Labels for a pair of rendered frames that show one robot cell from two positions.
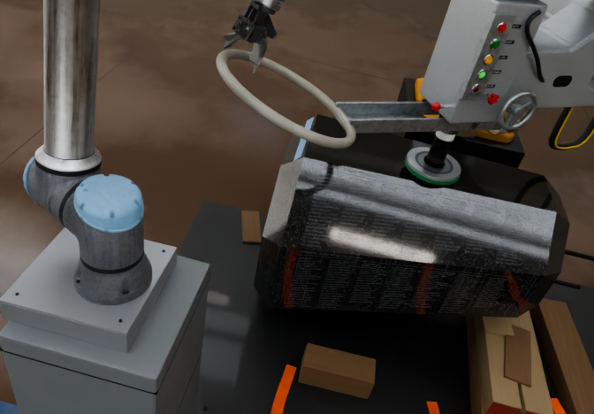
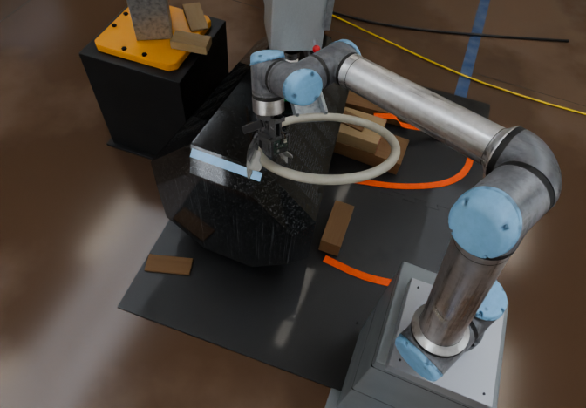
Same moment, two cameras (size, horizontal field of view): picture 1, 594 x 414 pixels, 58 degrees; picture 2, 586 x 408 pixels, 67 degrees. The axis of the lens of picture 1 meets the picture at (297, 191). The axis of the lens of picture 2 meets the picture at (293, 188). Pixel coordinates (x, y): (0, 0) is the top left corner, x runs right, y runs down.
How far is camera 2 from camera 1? 175 cm
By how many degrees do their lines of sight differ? 54
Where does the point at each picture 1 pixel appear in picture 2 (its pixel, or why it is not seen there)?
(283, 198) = (282, 204)
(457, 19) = not seen: outside the picture
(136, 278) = not seen: hidden behind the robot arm
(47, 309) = (494, 368)
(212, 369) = (324, 315)
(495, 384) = (366, 138)
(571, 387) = (354, 103)
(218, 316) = (274, 305)
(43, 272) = (457, 377)
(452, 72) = (306, 19)
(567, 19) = not seen: outside the picture
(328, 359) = (335, 229)
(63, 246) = not seen: hidden behind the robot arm
